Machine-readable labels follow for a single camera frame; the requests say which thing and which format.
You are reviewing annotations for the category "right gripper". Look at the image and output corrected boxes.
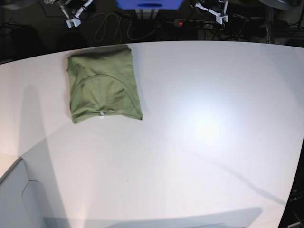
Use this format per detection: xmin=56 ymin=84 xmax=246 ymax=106
xmin=44 ymin=0 xmax=95 ymax=22

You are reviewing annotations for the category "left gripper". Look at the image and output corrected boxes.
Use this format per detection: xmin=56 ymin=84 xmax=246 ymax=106
xmin=194 ymin=0 xmax=228 ymax=17

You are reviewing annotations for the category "green T-shirt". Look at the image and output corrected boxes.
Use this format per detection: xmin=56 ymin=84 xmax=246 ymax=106
xmin=66 ymin=45 xmax=143 ymax=124

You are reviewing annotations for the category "white power strip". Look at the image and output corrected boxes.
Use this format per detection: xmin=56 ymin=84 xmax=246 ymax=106
xmin=173 ymin=19 xmax=224 ymax=30

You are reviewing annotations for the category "blue plastic box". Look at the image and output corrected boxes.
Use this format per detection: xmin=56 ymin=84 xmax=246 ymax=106
xmin=116 ymin=0 xmax=183 ymax=10

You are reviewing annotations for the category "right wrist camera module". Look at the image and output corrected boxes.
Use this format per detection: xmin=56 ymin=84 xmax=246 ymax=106
xmin=66 ymin=19 xmax=81 ymax=29

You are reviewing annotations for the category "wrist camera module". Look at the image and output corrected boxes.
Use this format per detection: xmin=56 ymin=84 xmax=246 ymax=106
xmin=66 ymin=19 xmax=81 ymax=29
xmin=216 ymin=15 xmax=228 ymax=25

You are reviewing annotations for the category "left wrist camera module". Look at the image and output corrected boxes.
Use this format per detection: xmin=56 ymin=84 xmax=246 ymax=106
xmin=216 ymin=15 xmax=228 ymax=25

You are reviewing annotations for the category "grey cable on floor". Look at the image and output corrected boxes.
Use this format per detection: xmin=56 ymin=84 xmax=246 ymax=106
xmin=52 ymin=4 xmax=164 ymax=43

